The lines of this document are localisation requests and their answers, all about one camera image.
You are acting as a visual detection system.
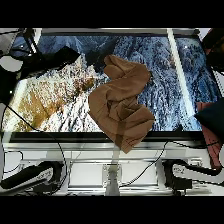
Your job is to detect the brown pants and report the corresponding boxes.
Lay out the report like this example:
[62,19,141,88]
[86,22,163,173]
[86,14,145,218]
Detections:
[87,54,156,155]

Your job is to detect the heap of clothes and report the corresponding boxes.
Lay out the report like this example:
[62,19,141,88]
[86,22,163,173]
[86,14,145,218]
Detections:
[200,28,224,73]

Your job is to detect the dark blue garment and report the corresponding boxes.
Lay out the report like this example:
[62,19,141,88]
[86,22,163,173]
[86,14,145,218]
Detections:
[194,98,224,144]

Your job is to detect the black cable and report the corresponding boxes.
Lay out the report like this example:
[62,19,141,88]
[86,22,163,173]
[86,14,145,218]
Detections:
[119,139,171,188]
[2,149,25,175]
[0,101,69,194]

